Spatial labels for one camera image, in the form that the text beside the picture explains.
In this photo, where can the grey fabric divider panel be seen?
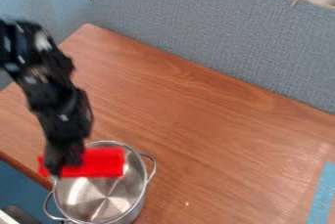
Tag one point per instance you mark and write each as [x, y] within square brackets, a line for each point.
[274, 43]

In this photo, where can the red plastic block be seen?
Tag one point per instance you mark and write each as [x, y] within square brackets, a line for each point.
[102, 163]

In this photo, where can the dark object bottom left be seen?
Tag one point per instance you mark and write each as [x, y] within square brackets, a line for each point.
[21, 215]

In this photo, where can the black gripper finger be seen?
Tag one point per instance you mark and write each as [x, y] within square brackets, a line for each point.
[56, 159]
[74, 154]

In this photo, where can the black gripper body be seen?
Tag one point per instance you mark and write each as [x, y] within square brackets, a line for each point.
[64, 112]

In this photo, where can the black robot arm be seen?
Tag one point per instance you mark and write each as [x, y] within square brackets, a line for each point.
[42, 70]

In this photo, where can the blue tape strip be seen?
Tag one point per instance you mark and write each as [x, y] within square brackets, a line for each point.
[324, 196]

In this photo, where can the metal pot with handles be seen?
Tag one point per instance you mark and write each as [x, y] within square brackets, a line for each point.
[104, 200]

